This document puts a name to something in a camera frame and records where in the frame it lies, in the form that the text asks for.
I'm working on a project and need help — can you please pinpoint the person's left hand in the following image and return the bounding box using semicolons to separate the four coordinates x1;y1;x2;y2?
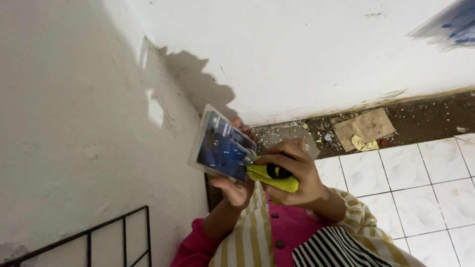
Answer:
210;116;257;210

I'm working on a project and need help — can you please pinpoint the person's right hand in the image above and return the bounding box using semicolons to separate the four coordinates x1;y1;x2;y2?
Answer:
254;138;332;208

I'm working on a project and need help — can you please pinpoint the blue clear plastic blister pack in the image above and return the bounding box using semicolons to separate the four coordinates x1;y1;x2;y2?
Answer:
187;103;258;182

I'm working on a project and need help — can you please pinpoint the grey flat debris slab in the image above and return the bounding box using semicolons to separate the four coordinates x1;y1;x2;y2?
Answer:
266;125;321;160

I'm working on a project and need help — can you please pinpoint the crumpled yellow paper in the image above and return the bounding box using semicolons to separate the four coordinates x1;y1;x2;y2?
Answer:
351;134;380;152

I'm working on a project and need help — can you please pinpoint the brown cardboard piece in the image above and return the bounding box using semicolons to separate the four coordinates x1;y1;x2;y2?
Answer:
331;107;397;153

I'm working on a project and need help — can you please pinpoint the pink and yellow striped shirt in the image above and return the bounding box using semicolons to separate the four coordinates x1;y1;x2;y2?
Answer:
170;181;427;267

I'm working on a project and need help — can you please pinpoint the black white striped cloth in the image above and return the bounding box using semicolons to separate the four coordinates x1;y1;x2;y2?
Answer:
292;226;395;267

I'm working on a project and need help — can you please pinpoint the black metal wire grid rack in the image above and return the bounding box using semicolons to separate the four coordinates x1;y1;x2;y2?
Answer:
0;205;153;267

